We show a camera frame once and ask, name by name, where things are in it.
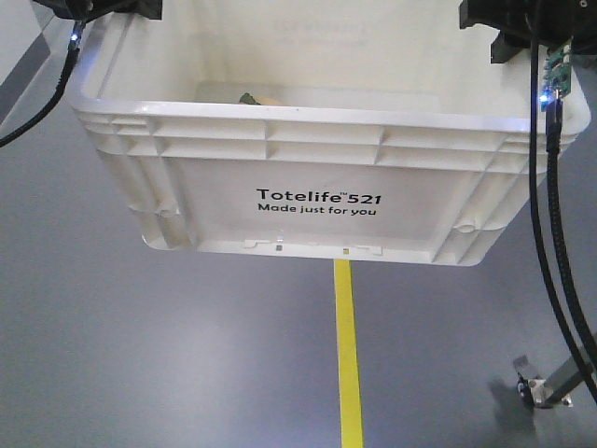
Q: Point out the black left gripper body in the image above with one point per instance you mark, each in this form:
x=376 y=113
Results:
x=86 y=10

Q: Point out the metal shelf foot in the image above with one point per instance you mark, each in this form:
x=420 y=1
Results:
x=536 y=391

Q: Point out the cream toy with green leaf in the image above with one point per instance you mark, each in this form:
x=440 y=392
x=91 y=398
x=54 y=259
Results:
x=250 y=99

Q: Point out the white plastic Totelife crate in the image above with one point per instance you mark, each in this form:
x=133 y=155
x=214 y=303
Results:
x=398 y=139

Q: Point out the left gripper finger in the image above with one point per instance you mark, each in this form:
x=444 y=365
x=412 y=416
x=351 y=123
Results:
x=149 y=9

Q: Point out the green circuit board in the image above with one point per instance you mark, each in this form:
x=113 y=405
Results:
x=557 y=77

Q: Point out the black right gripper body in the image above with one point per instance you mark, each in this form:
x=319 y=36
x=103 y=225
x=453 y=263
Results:
x=554 y=21

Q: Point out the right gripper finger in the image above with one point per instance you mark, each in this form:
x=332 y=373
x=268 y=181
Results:
x=505 y=47
x=473 y=12

